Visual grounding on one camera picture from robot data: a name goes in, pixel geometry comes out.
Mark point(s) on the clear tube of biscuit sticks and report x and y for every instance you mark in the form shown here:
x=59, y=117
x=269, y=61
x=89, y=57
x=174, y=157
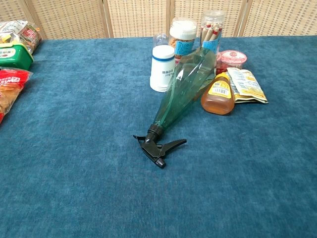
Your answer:
x=211, y=33

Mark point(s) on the red sealed snack cup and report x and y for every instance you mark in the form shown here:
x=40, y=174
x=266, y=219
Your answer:
x=232, y=60

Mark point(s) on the yellow white foil sachet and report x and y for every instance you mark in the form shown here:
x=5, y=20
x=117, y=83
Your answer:
x=247, y=85

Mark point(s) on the amber honey squeeze bottle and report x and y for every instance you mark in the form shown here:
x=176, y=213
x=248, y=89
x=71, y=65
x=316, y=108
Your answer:
x=219, y=95

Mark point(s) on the red snack bag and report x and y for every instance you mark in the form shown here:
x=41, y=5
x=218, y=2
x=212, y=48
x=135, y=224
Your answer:
x=10, y=89

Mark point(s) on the woven rattan folding screen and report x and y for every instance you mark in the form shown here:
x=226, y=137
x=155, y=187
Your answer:
x=74, y=17

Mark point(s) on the blue velvet tablecloth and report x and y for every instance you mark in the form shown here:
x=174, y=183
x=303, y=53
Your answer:
x=99, y=173

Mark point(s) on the green wet wipes box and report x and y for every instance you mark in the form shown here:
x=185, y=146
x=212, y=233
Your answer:
x=13, y=55

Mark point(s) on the clear wrapped snack package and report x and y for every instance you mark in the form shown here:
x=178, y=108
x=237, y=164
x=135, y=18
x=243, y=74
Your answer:
x=26, y=33

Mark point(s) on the small clear plastic bottle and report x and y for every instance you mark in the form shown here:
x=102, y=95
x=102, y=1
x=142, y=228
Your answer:
x=160, y=39

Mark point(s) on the white plastic bottle blue band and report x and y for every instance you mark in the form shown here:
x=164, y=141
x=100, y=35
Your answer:
x=161, y=70

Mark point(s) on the clear jar with white lid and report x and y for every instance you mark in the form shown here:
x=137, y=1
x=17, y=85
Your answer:
x=182, y=39

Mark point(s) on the green transparent spray bottle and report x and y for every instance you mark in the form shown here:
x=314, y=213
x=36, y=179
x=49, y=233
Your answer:
x=184, y=84

